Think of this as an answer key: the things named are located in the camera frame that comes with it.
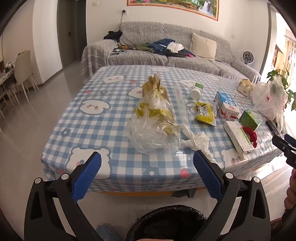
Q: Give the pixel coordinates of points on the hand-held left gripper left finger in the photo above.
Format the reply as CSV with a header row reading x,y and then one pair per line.
x,y
87,176

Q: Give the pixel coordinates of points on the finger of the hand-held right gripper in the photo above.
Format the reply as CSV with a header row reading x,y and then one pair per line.
x,y
291,139
279,143

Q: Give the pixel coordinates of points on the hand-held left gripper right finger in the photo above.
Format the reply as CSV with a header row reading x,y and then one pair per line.
x,y
208,176

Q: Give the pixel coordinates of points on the red wrapper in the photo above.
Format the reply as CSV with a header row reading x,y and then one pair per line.
x,y
252,136

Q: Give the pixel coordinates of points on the white tissue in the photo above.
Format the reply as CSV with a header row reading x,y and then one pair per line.
x,y
198,140

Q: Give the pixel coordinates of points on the green medicine box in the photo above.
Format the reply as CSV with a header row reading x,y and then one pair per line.
x,y
249,118

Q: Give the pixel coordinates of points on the white medicine box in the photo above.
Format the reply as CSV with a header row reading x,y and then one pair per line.
x,y
235,136

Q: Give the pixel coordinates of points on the yellow snack packet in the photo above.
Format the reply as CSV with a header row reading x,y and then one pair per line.
x,y
205,113

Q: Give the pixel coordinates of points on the bin with black liner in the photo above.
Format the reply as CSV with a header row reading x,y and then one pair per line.
x,y
166,224

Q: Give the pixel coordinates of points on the blue white milk carton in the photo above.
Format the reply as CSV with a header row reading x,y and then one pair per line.
x,y
226,102

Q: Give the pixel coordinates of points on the clear plastic tube wrapper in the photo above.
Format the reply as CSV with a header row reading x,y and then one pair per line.
x,y
181,104

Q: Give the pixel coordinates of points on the clear plastic bag yellow print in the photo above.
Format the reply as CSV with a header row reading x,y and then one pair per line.
x,y
150,125

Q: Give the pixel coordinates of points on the white bottle green label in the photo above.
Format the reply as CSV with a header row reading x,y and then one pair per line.
x,y
196,92

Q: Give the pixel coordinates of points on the gold foil bag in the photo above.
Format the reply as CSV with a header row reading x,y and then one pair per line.
x,y
152,84

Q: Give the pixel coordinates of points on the person's right hand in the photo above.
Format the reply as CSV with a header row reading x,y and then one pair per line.
x,y
291,197

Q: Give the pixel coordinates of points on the black remote control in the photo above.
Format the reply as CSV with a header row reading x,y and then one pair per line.
x,y
272,127

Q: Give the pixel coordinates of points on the white plastic bag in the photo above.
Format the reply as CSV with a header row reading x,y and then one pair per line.
x,y
266,99

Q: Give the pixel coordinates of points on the blue checked bear tablecloth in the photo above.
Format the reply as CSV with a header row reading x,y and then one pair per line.
x,y
104,129

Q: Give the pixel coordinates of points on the blue shoe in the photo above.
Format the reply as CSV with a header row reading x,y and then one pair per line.
x,y
107,233

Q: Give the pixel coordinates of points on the small beige gable box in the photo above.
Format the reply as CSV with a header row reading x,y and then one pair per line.
x,y
244,88

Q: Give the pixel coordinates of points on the green potted plant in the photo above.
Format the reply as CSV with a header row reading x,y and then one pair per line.
x,y
277,74

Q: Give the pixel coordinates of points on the white standing fan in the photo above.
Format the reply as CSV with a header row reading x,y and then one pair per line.
x,y
247,56

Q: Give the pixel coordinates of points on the pink cloth item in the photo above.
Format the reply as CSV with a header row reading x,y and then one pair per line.
x,y
190,55

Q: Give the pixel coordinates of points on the cream pillow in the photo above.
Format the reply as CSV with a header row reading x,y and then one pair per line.
x,y
203,45

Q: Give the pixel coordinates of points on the dark garment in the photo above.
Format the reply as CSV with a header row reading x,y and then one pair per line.
x,y
179,54

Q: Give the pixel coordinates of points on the beige dining chair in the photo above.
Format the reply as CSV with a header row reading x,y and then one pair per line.
x,y
23,67

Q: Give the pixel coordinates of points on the dining table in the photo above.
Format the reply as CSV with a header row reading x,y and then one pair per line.
x,y
5,78

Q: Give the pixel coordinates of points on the white garment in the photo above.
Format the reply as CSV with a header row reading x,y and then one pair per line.
x,y
174,47

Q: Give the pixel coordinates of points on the blue jacket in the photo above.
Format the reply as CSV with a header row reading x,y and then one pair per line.
x,y
160,45

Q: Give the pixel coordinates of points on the green garment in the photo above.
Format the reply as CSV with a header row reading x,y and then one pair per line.
x,y
143,46

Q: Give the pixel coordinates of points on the dark grey door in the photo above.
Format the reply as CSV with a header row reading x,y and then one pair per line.
x,y
67,34

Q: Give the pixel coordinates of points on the black garment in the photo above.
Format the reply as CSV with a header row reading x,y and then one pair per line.
x,y
113,35

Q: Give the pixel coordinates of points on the grey covered sofa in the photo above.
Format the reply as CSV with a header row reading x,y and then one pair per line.
x,y
143,32

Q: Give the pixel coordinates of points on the framed landscape painting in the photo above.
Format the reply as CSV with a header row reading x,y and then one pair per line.
x,y
171,4

